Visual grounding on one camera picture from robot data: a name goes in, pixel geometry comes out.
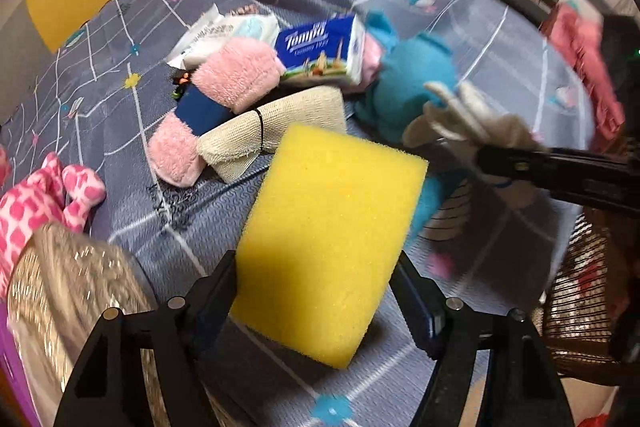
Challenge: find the beige tied cloth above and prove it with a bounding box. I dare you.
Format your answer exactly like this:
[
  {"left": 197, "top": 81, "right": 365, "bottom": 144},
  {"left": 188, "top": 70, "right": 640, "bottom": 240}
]
[{"left": 196, "top": 86, "right": 347, "bottom": 184}]

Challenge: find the pink fluffy slipper sock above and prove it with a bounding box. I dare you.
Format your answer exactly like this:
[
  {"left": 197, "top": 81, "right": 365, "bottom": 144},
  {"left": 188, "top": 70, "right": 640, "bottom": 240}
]
[{"left": 147, "top": 38, "right": 286, "bottom": 188}]

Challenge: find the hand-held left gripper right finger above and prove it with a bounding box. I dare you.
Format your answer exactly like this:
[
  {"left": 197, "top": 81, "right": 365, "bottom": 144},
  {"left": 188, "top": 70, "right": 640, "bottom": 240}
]
[{"left": 392, "top": 252, "right": 576, "bottom": 427}]

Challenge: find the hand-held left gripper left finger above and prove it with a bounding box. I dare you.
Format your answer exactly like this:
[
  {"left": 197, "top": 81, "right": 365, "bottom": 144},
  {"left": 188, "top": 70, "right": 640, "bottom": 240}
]
[{"left": 54, "top": 251, "right": 238, "bottom": 427}]

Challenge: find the yellow sponge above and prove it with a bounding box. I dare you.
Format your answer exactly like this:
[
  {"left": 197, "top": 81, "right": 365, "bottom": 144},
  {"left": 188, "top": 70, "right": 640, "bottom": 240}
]
[{"left": 229, "top": 123, "right": 429, "bottom": 370}]

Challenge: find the silver glitter bag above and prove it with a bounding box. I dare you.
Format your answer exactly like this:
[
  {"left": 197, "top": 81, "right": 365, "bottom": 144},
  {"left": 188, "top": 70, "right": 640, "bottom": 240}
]
[{"left": 7, "top": 222, "right": 221, "bottom": 427}]

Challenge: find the black beaded braided wig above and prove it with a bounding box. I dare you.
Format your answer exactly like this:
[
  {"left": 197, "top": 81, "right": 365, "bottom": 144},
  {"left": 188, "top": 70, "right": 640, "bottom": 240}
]
[{"left": 171, "top": 69, "right": 193, "bottom": 100}]

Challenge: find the pink blanket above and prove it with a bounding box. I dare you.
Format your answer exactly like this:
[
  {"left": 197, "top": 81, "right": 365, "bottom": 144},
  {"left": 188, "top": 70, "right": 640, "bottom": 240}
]
[{"left": 540, "top": 3, "right": 626, "bottom": 142}]

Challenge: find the small pink cloth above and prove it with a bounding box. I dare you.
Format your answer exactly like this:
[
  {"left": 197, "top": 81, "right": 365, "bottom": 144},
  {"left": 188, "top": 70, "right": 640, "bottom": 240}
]
[{"left": 360, "top": 32, "right": 386, "bottom": 85}]

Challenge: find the pink white patterned cloth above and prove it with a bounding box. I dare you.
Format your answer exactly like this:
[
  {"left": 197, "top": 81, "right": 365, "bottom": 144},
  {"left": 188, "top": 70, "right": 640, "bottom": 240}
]
[{"left": 0, "top": 147, "right": 107, "bottom": 298}]

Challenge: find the blue plush toy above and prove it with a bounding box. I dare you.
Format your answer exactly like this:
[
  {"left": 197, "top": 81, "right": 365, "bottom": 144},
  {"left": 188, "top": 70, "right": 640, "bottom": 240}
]
[{"left": 352, "top": 9, "right": 476, "bottom": 258}]

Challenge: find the blue tissue pack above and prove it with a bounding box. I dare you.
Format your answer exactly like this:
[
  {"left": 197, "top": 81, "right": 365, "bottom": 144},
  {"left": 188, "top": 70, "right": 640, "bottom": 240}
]
[{"left": 274, "top": 13, "right": 366, "bottom": 86}]

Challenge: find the white glove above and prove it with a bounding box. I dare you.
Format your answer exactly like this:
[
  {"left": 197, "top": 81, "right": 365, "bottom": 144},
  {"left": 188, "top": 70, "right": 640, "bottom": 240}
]
[{"left": 402, "top": 81, "right": 548, "bottom": 202}]

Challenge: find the dark wire basket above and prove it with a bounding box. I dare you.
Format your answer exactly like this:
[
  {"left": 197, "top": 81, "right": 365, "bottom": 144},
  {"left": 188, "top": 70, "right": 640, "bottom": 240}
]
[{"left": 540, "top": 212, "right": 640, "bottom": 380}]

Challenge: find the white wet wipes pack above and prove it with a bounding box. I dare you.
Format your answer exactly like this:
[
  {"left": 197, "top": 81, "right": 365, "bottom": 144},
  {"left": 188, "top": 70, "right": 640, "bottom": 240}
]
[{"left": 167, "top": 4, "right": 281, "bottom": 70}]

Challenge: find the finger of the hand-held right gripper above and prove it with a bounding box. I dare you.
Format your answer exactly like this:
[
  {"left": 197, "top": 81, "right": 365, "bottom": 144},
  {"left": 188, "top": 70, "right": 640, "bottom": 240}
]
[{"left": 475, "top": 146, "right": 640, "bottom": 219}]

